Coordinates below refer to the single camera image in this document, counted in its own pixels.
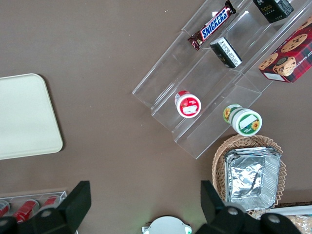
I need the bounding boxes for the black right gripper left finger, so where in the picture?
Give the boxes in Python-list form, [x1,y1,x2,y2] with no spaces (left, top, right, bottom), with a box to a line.
[0,180,92,234]

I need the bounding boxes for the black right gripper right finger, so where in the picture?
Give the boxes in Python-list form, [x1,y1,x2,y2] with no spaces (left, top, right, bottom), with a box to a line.
[196,180,303,234]

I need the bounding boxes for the light wicker basket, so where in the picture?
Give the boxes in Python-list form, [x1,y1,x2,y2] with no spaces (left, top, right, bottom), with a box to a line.
[211,135,287,217]

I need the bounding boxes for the cream plastic serving tray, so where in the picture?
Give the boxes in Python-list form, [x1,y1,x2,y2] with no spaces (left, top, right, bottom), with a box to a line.
[0,73,64,161]

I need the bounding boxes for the red cola bottle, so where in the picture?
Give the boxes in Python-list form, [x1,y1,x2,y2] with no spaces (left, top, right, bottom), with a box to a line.
[0,200,11,217]
[12,198,40,224]
[40,195,60,211]

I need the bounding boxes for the clear acrylic bottle rack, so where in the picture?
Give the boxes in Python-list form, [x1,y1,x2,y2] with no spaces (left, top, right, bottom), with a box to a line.
[0,187,68,221]

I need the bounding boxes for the aluminium foil container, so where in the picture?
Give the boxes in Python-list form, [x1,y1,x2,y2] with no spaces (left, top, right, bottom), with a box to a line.
[223,146,283,212]

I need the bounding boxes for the white snack bin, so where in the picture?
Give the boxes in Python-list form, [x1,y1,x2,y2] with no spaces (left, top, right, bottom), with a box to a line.
[265,204,312,234]

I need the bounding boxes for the large clear cracker bag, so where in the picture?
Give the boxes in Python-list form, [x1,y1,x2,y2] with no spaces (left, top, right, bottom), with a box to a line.
[291,214,312,234]

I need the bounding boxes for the green sunflower yogurt cup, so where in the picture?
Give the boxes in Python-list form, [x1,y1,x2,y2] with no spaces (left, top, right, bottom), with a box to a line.
[223,103,263,137]

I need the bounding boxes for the red lidded yogurt cup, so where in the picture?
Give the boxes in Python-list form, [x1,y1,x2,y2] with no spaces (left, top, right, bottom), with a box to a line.
[174,90,202,119]

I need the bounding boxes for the clear acrylic stepped display stand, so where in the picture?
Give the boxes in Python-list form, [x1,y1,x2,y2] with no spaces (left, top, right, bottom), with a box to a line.
[131,0,312,160]

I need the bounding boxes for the black box white label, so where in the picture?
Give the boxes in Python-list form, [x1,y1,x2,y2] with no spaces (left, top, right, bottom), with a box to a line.
[209,37,243,69]

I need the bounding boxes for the red tartan cookie box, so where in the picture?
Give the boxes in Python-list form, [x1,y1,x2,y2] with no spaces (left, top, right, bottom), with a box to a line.
[257,18,312,84]

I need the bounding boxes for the Snickers chocolate bar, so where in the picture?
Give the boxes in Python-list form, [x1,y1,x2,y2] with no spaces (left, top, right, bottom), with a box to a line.
[187,0,237,51]

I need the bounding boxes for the black box gold lettering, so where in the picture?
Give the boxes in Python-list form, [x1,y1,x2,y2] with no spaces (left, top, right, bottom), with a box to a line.
[252,0,295,24]

